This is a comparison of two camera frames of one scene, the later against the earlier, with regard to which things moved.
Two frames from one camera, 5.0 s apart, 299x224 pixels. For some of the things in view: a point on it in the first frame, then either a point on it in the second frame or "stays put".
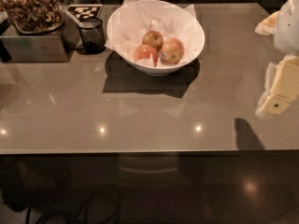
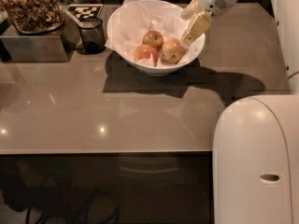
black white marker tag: [83, 11] stays put
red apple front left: [144, 51] stays put
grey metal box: [60, 45] stays put
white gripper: [288, 28] to [214, 0]
